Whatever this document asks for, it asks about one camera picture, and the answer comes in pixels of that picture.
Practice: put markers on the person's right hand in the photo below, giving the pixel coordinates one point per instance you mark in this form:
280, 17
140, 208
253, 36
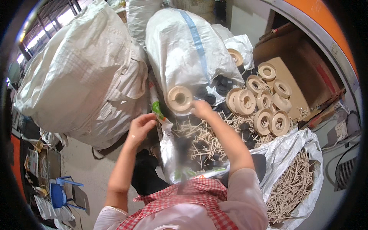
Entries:
204, 109

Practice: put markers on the person's left hand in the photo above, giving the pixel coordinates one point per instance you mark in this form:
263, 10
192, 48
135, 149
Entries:
139, 130

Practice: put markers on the person's right fingers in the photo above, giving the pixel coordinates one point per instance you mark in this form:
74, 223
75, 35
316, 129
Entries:
196, 105

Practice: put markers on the person's left fingers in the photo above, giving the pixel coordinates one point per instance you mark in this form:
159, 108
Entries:
147, 116

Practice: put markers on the single beige plastic spool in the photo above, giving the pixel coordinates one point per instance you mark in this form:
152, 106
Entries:
179, 98

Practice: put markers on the green and white bag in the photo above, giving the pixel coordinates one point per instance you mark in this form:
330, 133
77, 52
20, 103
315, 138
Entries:
156, 107

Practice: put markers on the heap of beige sticks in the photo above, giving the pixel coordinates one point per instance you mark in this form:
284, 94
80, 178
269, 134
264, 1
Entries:
207, 135
290, 187

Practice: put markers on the heap of black plastic caps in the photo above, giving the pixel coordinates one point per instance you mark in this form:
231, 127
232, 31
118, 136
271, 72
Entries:
224, 86

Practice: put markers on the silver sack with printed edge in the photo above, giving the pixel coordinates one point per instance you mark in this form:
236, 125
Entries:
166, 155

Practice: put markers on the pile of beige spools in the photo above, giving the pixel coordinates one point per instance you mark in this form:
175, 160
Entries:
244, 102

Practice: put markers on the white sack with blue stripe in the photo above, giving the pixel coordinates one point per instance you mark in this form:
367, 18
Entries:
178, 51

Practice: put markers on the white plastic bag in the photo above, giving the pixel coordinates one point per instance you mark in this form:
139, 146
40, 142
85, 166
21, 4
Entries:
241, 46

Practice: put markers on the large white woven sack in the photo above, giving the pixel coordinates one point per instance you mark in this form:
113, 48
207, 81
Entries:
86, 72

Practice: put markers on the crumpled clear plastic bag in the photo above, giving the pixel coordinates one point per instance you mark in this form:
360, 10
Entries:
53, 138

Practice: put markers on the narrow white woven sack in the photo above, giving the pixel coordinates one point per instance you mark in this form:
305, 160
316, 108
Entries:
138, 20

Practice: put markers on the silver white open sack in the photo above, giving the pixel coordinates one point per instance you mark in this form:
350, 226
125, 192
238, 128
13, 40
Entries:
287, 141

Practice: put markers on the black container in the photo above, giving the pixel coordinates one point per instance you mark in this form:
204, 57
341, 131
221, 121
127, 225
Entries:
220, 10

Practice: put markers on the person's body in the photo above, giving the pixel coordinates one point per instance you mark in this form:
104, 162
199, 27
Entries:
189, 207

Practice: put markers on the brown cardboard box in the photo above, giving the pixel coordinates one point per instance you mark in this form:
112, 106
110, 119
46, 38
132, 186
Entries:
302, 63

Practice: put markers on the heap of cardboard clutter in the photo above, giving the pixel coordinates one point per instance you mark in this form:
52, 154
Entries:
43, 166

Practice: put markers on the blue plastic chair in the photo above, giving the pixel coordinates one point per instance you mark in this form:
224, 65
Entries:
57, 195

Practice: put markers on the white bags on floor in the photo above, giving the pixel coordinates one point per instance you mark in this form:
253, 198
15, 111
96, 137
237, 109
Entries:
46, 210

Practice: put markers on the orange machine panel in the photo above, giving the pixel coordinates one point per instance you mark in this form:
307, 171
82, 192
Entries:
15, 161

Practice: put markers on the grey machine with vent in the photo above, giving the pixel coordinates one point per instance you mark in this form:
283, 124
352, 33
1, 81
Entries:
345, 172

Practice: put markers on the white wall socket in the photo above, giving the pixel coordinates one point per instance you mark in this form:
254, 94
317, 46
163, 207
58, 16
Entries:
341, 130

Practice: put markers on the orange machine frame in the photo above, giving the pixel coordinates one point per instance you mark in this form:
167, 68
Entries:
325, 26

